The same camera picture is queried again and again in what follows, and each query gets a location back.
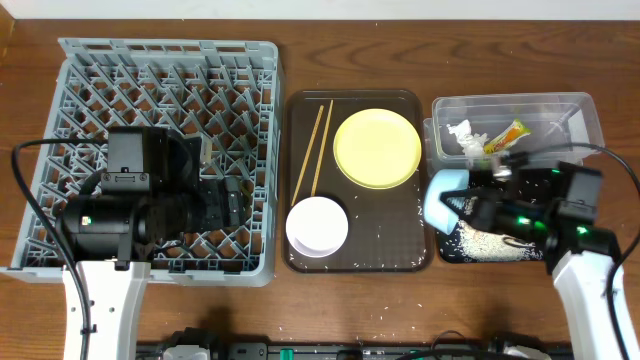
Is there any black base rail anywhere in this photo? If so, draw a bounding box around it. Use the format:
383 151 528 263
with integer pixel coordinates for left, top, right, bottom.
134 343 574 360

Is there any clear plastic waste bin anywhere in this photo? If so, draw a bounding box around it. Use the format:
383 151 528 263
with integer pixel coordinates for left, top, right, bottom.
424 92 605 176

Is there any wooden chopstick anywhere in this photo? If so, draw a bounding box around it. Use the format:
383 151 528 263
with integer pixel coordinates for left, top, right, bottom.
311 99 334 197
291 105 324 207

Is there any pile of rice waste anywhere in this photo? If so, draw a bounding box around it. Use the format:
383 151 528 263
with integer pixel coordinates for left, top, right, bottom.
435 220 542 263

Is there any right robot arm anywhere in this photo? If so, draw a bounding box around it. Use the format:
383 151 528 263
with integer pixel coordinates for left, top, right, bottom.
425 162 639 359

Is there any green orange snack wrapper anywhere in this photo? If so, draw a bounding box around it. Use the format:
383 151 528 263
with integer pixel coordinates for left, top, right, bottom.
483 119 531 155

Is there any dark brown serving tray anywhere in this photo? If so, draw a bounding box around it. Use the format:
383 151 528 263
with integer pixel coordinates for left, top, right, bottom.
282 90 434 274

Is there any black plastic waste tray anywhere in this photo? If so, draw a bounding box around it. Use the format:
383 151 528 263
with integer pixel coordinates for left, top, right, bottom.
424 168 563 263

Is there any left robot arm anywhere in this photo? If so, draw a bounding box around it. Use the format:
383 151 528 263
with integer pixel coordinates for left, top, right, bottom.
56 127 248 359

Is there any grey plastic dishwasher rack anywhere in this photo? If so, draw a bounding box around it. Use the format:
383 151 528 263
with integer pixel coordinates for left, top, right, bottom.
4 38 283 287

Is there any light blue bowl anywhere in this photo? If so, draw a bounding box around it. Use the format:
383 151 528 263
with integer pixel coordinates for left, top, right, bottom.
423 169 469 235

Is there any yellow round plate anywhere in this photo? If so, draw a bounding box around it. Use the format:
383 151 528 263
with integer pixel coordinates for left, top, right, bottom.
333 108 422 190

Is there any white round bowl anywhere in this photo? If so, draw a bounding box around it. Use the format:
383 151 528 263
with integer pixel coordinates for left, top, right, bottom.
285 196 349 258

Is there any white tissue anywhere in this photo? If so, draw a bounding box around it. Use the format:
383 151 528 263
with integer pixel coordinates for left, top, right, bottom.
447 119 488 158

